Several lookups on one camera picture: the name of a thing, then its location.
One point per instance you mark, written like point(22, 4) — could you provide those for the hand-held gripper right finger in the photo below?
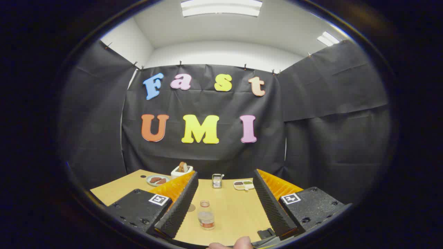
point(273, 207)

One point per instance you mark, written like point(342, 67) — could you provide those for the clear plastic juice bottle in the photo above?
point(206, 218)

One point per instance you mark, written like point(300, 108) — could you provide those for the wooden table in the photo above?
point(235, 211)

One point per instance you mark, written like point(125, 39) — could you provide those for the white divided tray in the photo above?
point(242, 185)

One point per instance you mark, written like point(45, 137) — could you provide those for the brown meat piece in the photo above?
point(162, 181)
point(155, 180)

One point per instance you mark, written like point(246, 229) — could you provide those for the white toaster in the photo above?
point(176, 173)

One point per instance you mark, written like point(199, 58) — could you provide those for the brown toast slice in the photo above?
point(182, 166)

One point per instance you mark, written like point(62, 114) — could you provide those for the round brown coaster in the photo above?
point(191, 208)

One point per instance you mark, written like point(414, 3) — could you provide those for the small ceiling light panel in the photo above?
point(328, 38)

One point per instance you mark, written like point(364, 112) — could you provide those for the large ceiling light panel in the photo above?
point(221, 7)

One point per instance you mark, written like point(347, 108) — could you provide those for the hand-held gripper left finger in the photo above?
point(178, 207)

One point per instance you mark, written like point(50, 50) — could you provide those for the pale green plate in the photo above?
point(149, 181)

